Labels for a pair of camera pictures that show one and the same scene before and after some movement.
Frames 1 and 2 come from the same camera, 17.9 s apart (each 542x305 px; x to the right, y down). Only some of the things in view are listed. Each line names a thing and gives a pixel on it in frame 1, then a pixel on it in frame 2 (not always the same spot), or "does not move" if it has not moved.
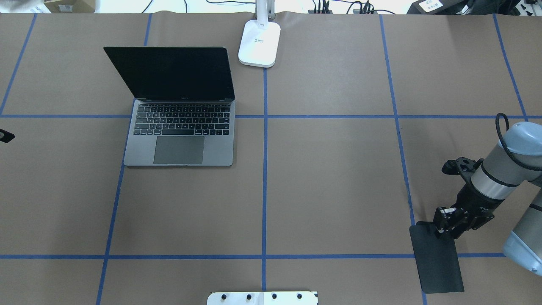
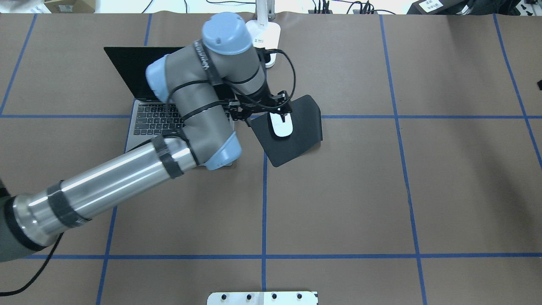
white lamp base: x=260 y=39 does not move
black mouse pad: x=437 y=260 -> x=307 y=131
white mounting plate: x=262 y=298 does not move
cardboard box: x=70 y=6 does not move
